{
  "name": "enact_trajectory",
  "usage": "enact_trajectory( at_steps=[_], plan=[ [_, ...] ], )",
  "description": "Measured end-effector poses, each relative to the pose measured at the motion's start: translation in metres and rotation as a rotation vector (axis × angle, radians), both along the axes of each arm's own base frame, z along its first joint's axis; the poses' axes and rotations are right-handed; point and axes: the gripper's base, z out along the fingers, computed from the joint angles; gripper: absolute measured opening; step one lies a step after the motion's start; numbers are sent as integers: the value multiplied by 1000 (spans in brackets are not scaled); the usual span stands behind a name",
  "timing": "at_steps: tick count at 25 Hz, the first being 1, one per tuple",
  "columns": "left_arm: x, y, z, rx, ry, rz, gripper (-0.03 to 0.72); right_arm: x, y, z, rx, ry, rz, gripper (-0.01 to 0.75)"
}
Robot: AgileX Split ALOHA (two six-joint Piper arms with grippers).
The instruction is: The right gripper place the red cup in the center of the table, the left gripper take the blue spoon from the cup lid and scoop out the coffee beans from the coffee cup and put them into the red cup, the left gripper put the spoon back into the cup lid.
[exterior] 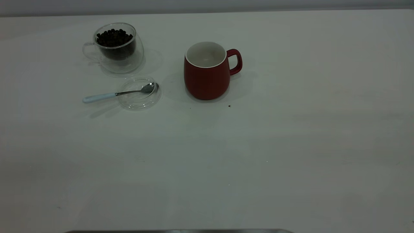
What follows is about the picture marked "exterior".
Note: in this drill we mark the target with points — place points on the red ceramic mug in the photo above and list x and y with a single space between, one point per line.
207 82

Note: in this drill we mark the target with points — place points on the clear double-walled glass cup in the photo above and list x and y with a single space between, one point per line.
126 66

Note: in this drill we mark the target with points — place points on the coffee beans pile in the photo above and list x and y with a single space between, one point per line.
114 38

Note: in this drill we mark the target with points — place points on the clear round glass dish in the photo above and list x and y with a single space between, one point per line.
139 103

